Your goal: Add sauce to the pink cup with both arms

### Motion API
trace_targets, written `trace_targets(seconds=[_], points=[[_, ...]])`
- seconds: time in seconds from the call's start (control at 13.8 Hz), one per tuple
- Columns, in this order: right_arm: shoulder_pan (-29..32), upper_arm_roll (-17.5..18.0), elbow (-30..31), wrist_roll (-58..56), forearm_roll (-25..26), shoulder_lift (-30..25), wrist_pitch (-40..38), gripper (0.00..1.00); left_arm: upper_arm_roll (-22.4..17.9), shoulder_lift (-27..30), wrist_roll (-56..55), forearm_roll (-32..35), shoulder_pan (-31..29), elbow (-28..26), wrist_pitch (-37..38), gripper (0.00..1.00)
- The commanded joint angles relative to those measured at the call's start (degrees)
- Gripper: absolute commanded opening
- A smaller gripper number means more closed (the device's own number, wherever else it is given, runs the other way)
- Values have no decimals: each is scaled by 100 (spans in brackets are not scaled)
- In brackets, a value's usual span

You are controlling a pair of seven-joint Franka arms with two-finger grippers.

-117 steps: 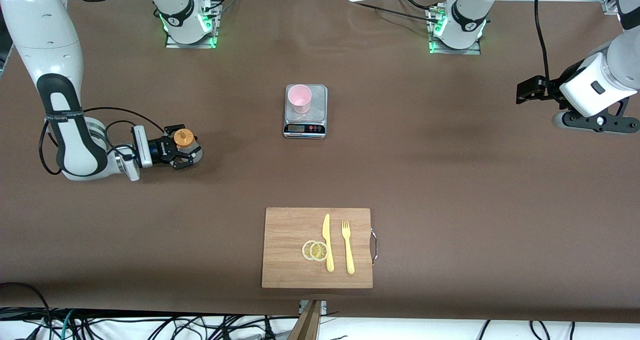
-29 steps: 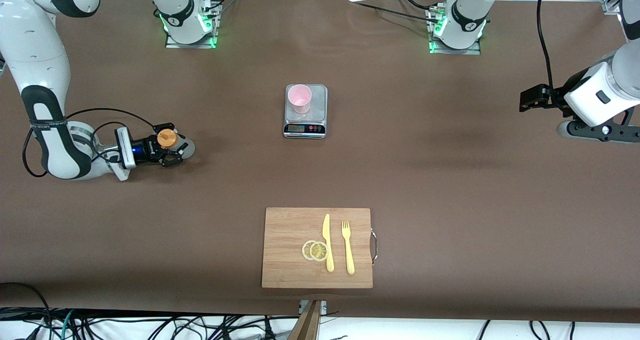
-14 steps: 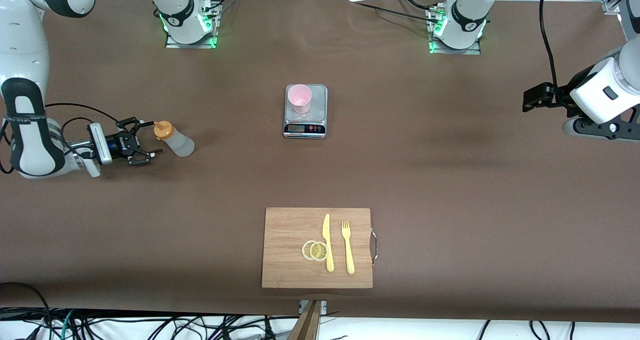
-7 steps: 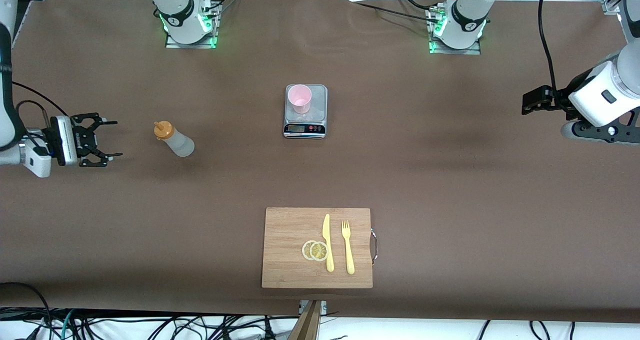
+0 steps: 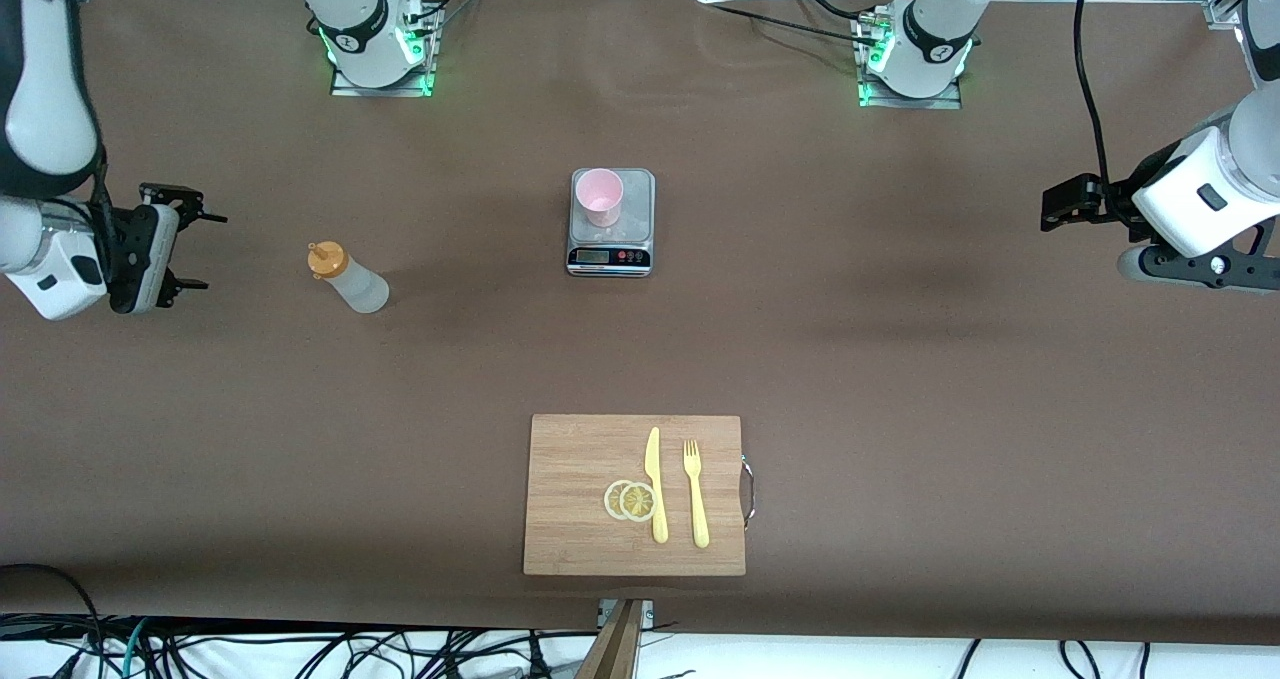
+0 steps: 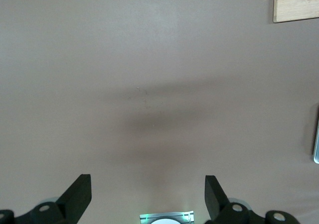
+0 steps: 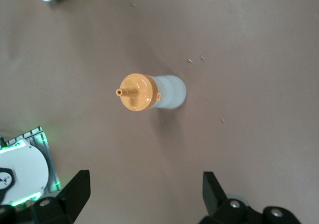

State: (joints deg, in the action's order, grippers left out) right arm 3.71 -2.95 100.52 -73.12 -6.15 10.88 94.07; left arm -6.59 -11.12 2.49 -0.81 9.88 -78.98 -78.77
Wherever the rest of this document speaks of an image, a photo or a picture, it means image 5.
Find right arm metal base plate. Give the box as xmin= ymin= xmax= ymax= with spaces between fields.
xmin=330 ymin=4 xmax=441 ymax=98

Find wooden post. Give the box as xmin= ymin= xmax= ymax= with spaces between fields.
xmin=575 ymin=599 xmax=646 ymax=679

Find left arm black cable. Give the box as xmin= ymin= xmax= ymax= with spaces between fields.
xmin=1075 ymin=0 xmax=1116 ymax=200

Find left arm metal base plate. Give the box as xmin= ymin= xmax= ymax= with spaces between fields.
xmin=858 ymin=19 xmax=963 ymax=110

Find sauce bottle with orange cap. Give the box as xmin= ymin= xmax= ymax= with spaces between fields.
xmin=307 ymin=241 xmax=391 ymax=315

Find pink plastic cup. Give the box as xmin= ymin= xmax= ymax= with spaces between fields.
xmin=574 ymin=168 xmax=626 ymax=228

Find teal floor cable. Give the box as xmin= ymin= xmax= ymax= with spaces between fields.
xmin=120 ymin=617 xmax=153 ymax=679

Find black looping floor cable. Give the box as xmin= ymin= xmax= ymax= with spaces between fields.
xmin=0 ymin=562 xmax=106 ymax=679

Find silver digital kitchen scale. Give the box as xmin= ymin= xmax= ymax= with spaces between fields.
xmin=566 ymin=167 xmax=657 ymax=278

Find yellow plastic knife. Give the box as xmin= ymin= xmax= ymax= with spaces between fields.
xmin=644 ymin=426 xmax=670 ymax=545

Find metal table bracket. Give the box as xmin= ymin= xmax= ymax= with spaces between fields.
xmin=597 ymin=599 xmax=655 ymax=630

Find yellow plastic fork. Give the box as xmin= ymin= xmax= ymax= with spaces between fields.
xmin=682 ymin=439 xmax=711 ymax=549

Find black cable on table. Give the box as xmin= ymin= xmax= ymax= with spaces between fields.
xmin=690 ymin=0 xmax=886 ymax=48

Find wooden cutting board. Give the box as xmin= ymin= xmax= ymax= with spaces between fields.
xmin=522 ymin=414 xmax=758 ymax=577

